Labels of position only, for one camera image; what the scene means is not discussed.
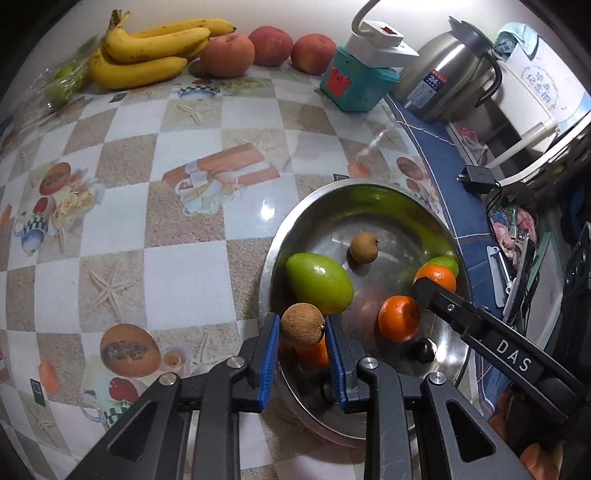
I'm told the orange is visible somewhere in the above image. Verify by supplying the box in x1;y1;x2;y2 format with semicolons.
281;339;329;367
378;295;422;343
413;264;457;294

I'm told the steel kettle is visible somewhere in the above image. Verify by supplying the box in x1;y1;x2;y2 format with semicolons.
397;16;504;123

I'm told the checkered printed tablecloth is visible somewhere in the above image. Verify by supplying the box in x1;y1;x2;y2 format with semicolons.
0;60;509;480

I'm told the white printed box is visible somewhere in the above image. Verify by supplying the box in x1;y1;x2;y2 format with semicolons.
501;44;591;139

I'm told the white tube frame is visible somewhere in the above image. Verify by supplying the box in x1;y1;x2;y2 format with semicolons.
485;115;591;185

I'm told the steel bowl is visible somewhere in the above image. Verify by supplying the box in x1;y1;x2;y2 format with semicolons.
259;179;474;448

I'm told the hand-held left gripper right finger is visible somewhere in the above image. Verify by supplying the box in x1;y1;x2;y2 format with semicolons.
325;315;536;480

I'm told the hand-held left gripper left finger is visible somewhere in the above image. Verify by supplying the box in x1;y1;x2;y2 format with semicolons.
65;313;281;480

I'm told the black power adapter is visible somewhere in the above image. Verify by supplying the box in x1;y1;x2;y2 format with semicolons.
457;165;497;195

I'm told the plastic bag of green fruit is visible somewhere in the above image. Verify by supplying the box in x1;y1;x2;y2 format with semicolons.
28;39;100;116

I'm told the red apple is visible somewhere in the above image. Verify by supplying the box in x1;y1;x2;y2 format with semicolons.
291;34;338;75
199;34;256;78
248;25;295;68

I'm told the light brown round fruit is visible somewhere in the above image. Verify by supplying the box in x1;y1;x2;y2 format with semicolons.
280;302;326;347

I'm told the yellow banana bunch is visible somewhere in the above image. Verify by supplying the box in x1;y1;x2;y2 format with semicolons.
89;10;237;90

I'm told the black adapter cable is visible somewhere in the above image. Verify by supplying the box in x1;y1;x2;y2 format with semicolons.
480;182;518;217

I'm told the red white plastic bag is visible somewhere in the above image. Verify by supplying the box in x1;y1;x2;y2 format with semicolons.
455;124;490;160

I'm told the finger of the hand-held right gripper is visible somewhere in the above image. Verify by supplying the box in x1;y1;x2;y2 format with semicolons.
412;278;585;425

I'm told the light blue cloth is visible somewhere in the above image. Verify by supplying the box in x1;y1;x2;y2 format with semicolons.
496;23;539;58

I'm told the white plastic clip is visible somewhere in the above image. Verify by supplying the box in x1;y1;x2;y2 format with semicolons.
487;244;513;308

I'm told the dark plum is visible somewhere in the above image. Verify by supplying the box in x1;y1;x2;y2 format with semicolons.
412;338;438;363

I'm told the green mango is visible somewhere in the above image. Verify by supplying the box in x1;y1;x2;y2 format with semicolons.
418;256;460;278
285;252;355;317

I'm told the brown kiwi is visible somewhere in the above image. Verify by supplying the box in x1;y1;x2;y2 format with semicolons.
349;232;380;265

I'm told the teal box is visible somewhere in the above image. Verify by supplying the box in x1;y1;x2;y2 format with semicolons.
320;45;400;113

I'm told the colourful printed packet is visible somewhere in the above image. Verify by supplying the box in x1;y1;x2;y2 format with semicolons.
489;208;536;259

